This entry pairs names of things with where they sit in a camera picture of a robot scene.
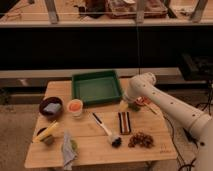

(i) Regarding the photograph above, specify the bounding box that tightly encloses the orange bowl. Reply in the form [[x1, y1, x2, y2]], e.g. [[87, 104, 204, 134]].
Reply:
[[136, 97, 151, 106]]

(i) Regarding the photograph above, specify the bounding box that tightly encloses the wooden folding table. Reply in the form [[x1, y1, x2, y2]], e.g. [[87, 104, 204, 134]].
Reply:
[[24, 77, 178, 169]]

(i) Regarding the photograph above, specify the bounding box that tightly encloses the grey cloth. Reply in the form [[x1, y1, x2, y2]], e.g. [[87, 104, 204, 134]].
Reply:
[[61, 131, 77, 171]]

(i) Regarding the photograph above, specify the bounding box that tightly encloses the dark bowl with cloth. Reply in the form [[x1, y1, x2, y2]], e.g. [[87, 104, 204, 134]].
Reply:
[[39, 97, 63, 119]]

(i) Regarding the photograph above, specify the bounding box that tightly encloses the striped rectangular block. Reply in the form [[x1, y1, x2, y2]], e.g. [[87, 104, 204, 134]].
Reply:
[[118, 112, 131, 135]]

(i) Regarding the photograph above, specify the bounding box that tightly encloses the brown grape bunch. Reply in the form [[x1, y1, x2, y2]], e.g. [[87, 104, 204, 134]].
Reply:
[[128, 132, 154, 148]]

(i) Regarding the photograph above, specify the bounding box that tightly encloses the small dark cup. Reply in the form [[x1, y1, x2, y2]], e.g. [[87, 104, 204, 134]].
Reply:
[[37, 128, 54, 146]]

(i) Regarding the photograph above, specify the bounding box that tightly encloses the clear cup orange content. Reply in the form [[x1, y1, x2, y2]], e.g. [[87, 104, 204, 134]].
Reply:
[[67, 99, 83, 117]]

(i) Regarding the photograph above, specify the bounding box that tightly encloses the black cable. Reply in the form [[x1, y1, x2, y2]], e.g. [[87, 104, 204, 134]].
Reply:
[[163, 114, 201, 171]]

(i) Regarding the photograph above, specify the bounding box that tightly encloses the green plastic tray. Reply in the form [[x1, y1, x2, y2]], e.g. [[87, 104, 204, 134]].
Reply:
[[71, 70, 122, 106]]

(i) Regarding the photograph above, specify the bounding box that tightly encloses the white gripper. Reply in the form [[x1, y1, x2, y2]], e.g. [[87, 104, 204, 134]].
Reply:
[[119, 90, 136, 111]]

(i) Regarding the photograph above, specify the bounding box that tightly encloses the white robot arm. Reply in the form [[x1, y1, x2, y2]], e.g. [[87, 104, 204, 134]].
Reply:
[[122, 72, 213, 171]]

